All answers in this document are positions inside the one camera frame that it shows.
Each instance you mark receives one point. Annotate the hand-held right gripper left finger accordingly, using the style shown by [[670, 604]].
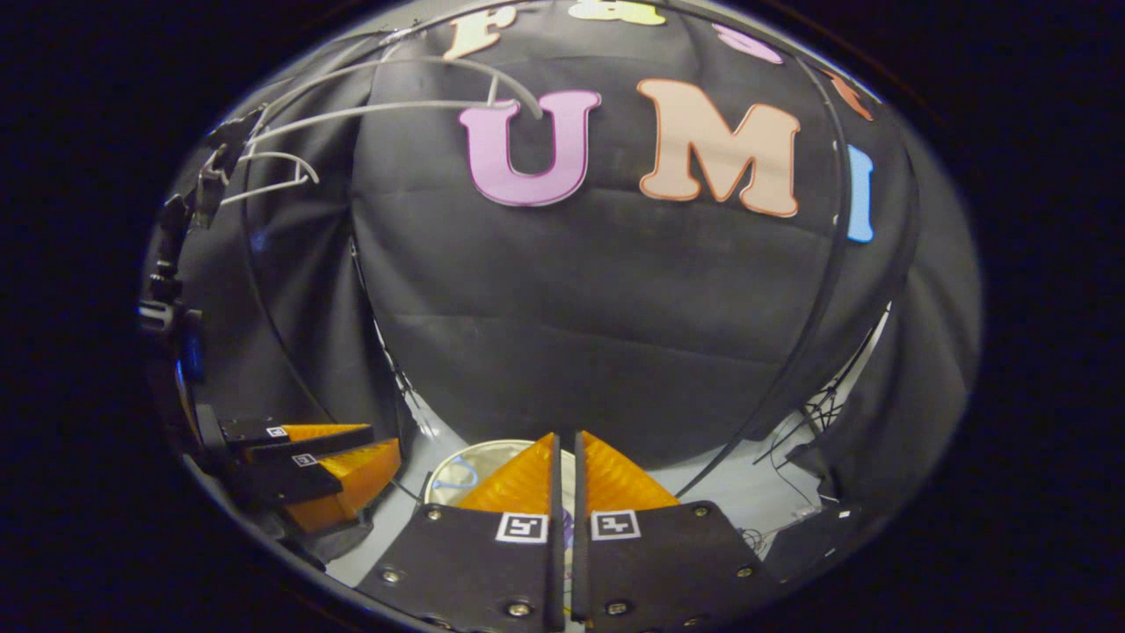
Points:
[[555, 563]]

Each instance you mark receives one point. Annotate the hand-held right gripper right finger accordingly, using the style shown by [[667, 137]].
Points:
[[580, 563]]

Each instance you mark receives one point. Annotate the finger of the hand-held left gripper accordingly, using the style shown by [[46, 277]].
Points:
[[281, 483], [308, 444]]

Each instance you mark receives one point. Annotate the purple button shirt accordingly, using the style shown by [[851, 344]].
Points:
[[568, 530]]

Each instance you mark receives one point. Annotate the white plastic clothes hanger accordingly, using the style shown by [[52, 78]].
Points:
[[413, 105], [281, 158]]

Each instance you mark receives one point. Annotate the black metal clothes rack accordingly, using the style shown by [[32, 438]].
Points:
[[835, 264]]

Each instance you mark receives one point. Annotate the black backdrop cloth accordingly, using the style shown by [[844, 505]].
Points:
[[571, 308]]

